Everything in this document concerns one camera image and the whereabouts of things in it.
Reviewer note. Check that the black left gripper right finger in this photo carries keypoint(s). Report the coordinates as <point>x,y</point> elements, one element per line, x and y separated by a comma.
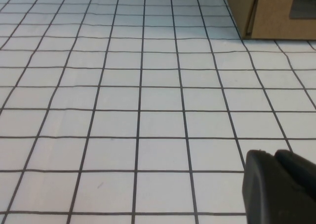
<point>301,172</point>

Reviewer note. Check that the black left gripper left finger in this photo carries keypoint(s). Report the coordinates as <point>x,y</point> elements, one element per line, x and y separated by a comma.
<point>271,197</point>

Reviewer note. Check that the brown cardboard shoe box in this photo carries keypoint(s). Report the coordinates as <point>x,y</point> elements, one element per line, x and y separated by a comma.
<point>271,11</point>

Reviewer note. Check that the white black-grid tablecloth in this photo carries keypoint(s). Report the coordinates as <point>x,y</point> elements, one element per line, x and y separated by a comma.
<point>123,110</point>

